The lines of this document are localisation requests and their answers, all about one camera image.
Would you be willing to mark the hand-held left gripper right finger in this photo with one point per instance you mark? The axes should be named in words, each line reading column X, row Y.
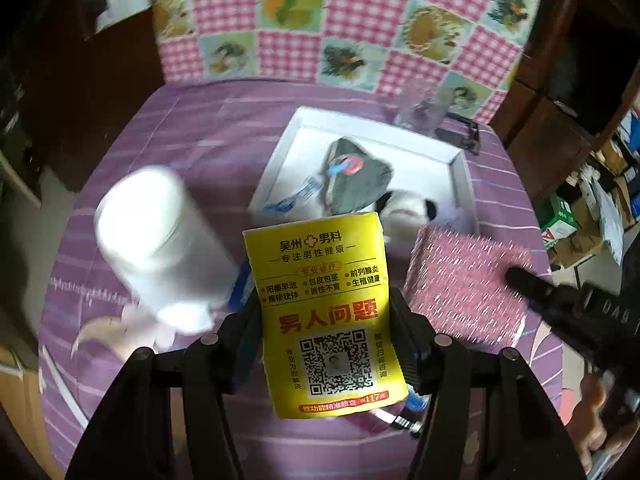
column 407, row 355

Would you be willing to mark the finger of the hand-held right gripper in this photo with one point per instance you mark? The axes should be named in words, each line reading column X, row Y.
column 535, row 290

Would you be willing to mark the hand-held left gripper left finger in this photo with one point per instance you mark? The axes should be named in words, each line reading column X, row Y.
column 246, row 330

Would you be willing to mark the pink glitter card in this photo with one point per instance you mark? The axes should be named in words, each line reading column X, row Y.
column 460, row 285

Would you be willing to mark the yellow tissue packet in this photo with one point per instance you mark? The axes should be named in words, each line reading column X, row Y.
column 320, row 310

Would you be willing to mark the panda plush toy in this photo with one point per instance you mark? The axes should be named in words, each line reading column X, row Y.
column 405, row 207

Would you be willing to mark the dark grey cloth pouch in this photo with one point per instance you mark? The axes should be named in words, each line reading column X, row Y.
column 355, row 190

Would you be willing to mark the white cardboard box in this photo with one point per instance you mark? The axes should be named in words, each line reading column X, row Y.
column 305, row 150

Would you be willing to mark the person's right hand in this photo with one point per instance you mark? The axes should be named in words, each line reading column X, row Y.
column 590, row 410

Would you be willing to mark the brown cardboard box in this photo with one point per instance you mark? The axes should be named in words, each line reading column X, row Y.
column 580, row 250

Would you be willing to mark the green and white carton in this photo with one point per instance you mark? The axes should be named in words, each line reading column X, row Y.
column 560, row 215

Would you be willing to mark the black plastic clip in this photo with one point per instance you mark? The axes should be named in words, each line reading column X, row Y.
column 457, row 135

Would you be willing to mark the dark wooden cabinet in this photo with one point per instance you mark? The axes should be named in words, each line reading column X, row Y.
column 575, row 60

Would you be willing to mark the brown wooden furniture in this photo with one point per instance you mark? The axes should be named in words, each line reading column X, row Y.
column 75, row 85

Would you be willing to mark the pink checked printed tablecloth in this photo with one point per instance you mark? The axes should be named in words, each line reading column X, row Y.
column 350, row 10

